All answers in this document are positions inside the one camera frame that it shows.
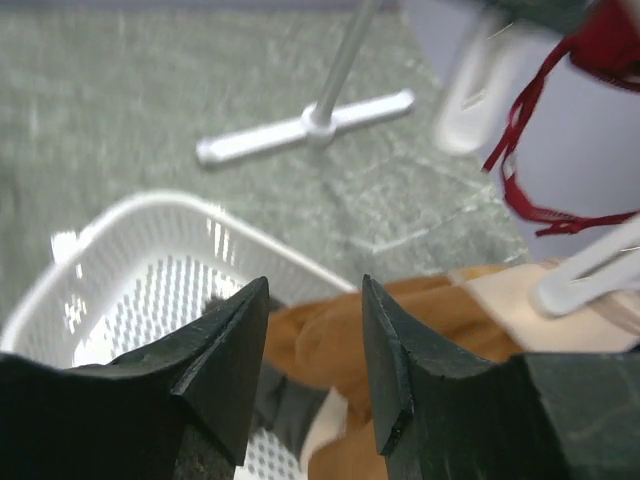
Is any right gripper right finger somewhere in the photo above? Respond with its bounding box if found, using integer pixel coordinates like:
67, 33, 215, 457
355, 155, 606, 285
361, 277, 639, 479

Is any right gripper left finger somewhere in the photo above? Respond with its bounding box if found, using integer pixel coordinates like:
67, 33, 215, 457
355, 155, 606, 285
1, 278, 270, 479

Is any orange-brown underwear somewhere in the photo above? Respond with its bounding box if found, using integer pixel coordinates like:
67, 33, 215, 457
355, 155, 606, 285
296, 263, 639, 479

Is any white hanger clip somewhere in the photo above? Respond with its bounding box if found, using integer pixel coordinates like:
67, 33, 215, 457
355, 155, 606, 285
532, 219, 639, 317
434, 7, 528, 155

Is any grey beige-banded underwear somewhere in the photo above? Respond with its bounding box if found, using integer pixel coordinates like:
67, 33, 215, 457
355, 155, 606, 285
250, 302, 346, 457

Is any white perforated laundry basket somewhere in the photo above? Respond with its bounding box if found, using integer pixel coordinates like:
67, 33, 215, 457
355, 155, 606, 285
1, 191, 352, 479

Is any silver drying rack stand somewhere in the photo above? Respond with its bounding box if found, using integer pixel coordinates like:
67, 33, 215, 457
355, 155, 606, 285
195, 0, 415, 167

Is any red bra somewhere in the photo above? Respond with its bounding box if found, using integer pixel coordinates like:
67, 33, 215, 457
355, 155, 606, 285
483, 1, 639, 237

